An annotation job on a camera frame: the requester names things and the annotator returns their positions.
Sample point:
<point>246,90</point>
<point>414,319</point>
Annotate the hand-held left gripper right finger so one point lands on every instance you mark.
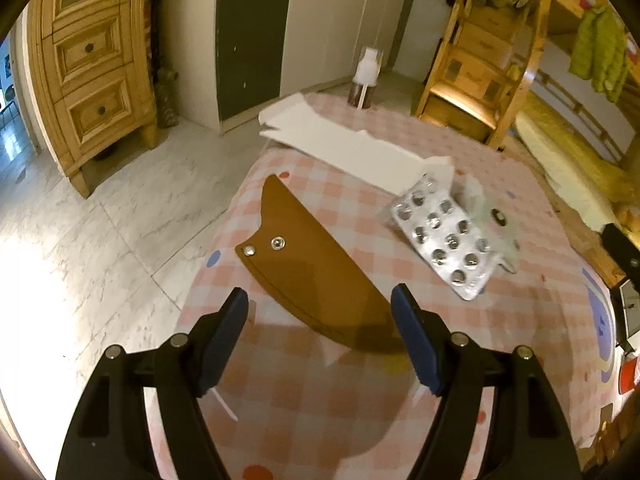
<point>417,340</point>

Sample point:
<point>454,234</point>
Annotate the silver blister pack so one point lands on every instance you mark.
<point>445,240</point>

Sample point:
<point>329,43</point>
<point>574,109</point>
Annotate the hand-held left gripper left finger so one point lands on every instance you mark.
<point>225,340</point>

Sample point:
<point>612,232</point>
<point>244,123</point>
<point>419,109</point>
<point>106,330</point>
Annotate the colourful cartoon rug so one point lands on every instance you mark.
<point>597,320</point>

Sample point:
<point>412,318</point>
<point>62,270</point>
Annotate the yellow bed mattress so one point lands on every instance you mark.
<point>565,160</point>

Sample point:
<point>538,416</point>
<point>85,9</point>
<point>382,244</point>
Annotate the small white drawer unit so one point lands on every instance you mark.
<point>631,305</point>

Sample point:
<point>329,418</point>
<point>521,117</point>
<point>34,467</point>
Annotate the white wardrobe with round holes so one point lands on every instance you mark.
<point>255,35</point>

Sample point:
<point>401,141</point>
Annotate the clear plastic bag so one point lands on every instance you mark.
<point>490,210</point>

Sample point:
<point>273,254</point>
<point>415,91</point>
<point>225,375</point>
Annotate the wooden staircase with drawers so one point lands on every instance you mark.
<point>480,40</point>

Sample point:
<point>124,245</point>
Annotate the brown cardboard sheet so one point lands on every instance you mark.
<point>607,435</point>

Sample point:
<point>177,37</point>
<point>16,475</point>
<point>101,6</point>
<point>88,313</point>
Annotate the red box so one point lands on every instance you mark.
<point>629,375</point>

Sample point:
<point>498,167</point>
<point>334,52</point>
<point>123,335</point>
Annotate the white capped spray bottle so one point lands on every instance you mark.
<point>365,77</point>

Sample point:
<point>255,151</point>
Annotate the camouflage bag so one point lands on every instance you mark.
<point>165,100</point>

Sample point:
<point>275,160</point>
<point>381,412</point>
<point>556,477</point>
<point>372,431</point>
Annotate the white paper sheet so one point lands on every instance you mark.
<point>350,145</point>

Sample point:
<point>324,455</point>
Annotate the pink checkered tablecloth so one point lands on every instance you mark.
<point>525,335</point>

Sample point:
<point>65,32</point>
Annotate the green down jacket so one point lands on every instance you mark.
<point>600,45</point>

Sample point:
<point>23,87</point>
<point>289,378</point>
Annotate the brown leather knife sheath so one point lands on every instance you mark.
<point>310,280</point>

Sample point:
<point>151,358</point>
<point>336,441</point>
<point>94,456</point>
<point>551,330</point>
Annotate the wooden cabinet with drawers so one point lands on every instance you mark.
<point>95,45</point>

